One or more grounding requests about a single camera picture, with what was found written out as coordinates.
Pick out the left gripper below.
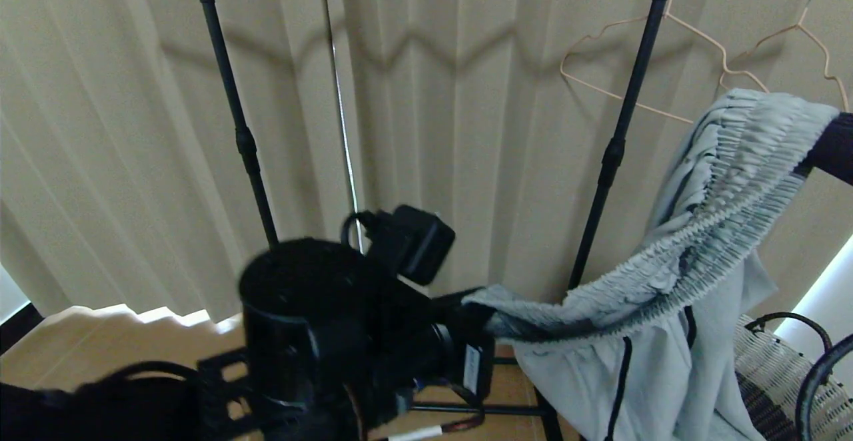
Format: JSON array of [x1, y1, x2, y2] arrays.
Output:
[[370, 284, 498, 425]]

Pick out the pale grey shorts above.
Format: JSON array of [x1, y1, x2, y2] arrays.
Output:
[[462, 88, 840, 441]]

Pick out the pink clothes hanger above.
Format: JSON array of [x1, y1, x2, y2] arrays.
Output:
[[560, 0, 770, 126], [718, 0, 851, 113]]

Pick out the black clothes rack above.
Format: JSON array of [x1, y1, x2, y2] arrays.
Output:
[[40, 0, 853, 441]]

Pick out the white laundry basket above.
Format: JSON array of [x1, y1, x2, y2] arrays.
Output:
[[733, 311, 853, 441]]

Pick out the beige curtain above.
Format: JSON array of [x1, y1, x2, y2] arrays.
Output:
[[0, 0, 853, 328]]

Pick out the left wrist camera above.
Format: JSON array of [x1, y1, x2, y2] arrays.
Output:
[[341, 205, 456, 287]]

